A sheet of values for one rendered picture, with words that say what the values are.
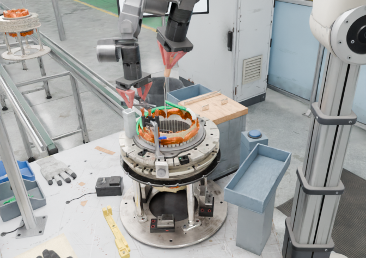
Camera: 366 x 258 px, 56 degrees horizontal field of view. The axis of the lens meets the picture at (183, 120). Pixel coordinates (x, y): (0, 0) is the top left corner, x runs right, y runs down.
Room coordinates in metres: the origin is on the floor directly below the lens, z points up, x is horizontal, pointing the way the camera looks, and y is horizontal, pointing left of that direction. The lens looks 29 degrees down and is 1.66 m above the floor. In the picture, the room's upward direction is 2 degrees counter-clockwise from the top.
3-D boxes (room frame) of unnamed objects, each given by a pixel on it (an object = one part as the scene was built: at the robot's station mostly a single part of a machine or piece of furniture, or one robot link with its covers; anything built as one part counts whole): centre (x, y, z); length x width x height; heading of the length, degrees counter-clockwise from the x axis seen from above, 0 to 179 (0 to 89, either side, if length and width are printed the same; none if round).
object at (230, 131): (1.19, -0.12, 0.91); 0.19 x 0.19 x 0.26; 31
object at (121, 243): (0.82, 0.24, 0.80); 0.22 x 0.04 x 0.03; 27
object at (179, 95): (1.32, -0.04, 0.92); 0.17 x 0.11 x 0.28; 121
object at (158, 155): (0.81, 0.07, 1.15); 0.03 x 0.02 x 0.12; 28
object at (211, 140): (0.94, 0.05, 1.09); 0.32 x 0.32 x 0.01
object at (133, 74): (1.02, 0.15, 1.28); 0.10 x 0.07 x 0.07; 142
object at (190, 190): (0.83, -0.01, 0.91); 0.02 x 0.02 x 0.21
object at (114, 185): (1.04, 0.29, 0.81); 0.10 x 0.06 x 0.06; 90
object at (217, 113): (1.19, -0.12, 1.05); 0.20 x 0.19 x 0.02; 31
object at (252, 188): (0.78, -0.21, 0.92); 0.25 x 0.11 x 0.28; 148
